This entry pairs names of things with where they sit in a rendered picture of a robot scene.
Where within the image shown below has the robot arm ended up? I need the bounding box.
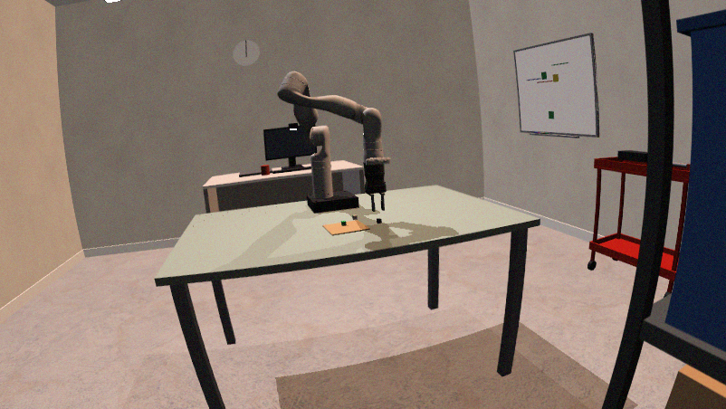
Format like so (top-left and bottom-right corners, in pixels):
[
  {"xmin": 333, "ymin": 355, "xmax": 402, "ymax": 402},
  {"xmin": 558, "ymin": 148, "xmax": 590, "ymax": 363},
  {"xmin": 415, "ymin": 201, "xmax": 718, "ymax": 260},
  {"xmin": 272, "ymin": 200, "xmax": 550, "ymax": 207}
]
[{"xmin": 278, "ymin": 71, "xmax": 382, "ymax": 199}]

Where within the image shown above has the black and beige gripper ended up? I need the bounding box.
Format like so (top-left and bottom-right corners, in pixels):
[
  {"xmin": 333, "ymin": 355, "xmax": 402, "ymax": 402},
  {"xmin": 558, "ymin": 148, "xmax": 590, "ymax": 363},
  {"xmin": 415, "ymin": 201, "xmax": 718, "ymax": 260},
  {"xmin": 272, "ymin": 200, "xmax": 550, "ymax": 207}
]
[{"xmin": 363, "ymin": 148, "xmax": 390, "ymax": 212}]

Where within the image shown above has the orange square mat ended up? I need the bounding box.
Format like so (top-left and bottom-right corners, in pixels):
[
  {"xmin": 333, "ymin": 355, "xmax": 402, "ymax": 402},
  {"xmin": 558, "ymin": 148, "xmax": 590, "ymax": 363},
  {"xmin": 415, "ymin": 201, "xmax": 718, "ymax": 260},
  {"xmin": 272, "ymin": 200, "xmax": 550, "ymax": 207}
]
[{"xmin": 323, "ymin": 220, "xmax": 370, "ymax": 235}]

